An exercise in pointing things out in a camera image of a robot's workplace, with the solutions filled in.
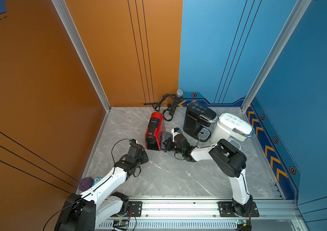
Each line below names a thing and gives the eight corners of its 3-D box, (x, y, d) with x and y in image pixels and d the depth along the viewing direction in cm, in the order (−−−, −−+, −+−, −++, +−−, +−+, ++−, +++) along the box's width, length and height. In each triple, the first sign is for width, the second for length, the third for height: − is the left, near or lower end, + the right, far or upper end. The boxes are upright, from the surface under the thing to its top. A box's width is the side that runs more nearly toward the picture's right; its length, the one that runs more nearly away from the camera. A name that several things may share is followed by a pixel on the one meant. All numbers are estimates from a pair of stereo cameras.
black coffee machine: (180, 131, 106) (182, 110, 89) (187, 122, 112) (190, 100, 94) (205, 144, 99) (213, 124, 82) (211, 133, 105) (219, 112, 87)
